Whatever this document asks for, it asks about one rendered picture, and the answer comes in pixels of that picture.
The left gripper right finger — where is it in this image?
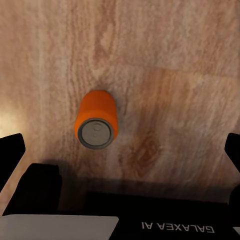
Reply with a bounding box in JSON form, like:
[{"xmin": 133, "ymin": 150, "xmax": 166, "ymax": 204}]
[{"xmin": 224, "ymin": 133, "xmax": 240, "ymax": 172}]

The can of soda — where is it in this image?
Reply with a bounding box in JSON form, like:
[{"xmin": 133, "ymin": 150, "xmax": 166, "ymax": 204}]
[{"xmin": 74, "ymin": 90, "xmax": 119, "ymax": 151}]

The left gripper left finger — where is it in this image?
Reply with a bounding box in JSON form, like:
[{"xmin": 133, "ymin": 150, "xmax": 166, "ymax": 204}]
[{"xmin": 0, "ymin": 133, "xmax": 26, "ymax": 192}]

